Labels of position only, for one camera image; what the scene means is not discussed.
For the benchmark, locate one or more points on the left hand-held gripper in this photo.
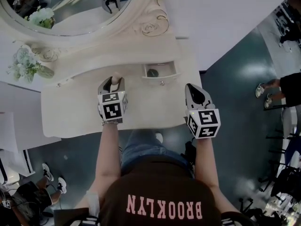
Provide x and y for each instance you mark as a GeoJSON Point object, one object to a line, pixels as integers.
{"type": "Point", "coordinates": [111, 112]}

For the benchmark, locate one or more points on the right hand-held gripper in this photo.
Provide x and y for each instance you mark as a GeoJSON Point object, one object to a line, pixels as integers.
{"type": "Point", "coordinates": [208, 119]}

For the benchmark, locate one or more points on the beige makeup sponge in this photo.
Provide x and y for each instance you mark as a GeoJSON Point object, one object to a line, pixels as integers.
{"type": "Point", "coordinates": [115, 79]}

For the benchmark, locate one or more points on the small round dark compact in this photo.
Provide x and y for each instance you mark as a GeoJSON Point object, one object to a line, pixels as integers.
{"type": "Point", "coordinates": [152, 73]}

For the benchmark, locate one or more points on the cream vanity dressing table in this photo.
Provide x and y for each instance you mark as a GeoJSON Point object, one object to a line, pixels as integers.
{"type": "Point", "coordinates": [152, 107]}

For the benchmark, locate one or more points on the person's left forearm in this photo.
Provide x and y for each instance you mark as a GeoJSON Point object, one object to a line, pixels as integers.
{"type": "Point", "coordinates": [109, 149]}

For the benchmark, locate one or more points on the person's right forearm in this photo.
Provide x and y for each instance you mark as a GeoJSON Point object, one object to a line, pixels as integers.
{"type": "Point", "coordinates": [204, 161]}

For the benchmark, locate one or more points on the person's white shoe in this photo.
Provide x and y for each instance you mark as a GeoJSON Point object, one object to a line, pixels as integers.
{"type": "Point", "coordinates": [159, 136]}

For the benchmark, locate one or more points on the person's blue jeans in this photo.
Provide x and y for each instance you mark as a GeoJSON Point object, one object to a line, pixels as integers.
{"type": "Point", "coordinates": [143, 145]}

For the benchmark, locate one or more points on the green vase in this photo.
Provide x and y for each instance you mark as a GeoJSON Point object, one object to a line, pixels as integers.
{"type": "Point", "coordinates": [45, 71]}

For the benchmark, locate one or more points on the oval cream framed mirror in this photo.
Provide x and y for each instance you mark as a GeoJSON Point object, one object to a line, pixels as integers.
{"type": "Point", "coordinates": [77, 15]}

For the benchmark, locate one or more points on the white flower bouquet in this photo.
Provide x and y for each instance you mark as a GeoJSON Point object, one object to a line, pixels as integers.
{"type": "Point", "coordinates": [23, 62]}

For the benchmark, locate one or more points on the white chair black legs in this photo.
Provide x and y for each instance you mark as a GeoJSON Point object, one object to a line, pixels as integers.
{"type": "Point", "coordinates": [288, 121]}

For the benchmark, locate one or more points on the person's brown t-shirt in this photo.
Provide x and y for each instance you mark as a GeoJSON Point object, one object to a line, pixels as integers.
{"type": "Point", "coordinates": [162, 192]}

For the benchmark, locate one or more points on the blue chair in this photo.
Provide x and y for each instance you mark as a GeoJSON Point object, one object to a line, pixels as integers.
{"type": "Point", "coordinates": [295, 149]}

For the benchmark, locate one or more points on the white cabinet black stripe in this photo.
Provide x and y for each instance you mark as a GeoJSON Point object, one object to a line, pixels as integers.
{"type": "Point", "coordinates": [18, 159]}

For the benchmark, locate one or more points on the black office chair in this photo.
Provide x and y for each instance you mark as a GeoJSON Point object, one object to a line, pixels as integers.
{"type": "Point", "coordinates": [289, 185]}

